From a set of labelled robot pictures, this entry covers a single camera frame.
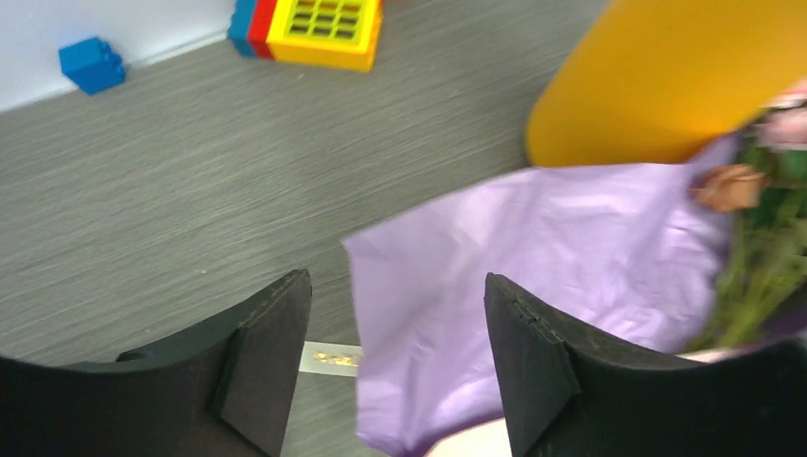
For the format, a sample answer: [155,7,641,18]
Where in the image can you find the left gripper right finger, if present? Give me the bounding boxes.
[484,274,806,456]

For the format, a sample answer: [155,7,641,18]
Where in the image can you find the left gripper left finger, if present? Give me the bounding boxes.
[1,269,312,456]

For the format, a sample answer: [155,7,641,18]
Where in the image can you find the beige ribbon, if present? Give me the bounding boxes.
[299,341,364,378]

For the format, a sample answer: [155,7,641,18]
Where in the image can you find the pink flower bouquet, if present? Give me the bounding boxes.
[344,84,806,456]

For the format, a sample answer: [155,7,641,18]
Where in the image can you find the yellow vase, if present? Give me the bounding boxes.
[525,0,806,167]

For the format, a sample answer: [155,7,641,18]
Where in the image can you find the blue cube block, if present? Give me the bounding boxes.
[58,37,127,95]

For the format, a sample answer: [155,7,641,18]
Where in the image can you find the yellow toy block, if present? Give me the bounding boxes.
[226,0,384,71]

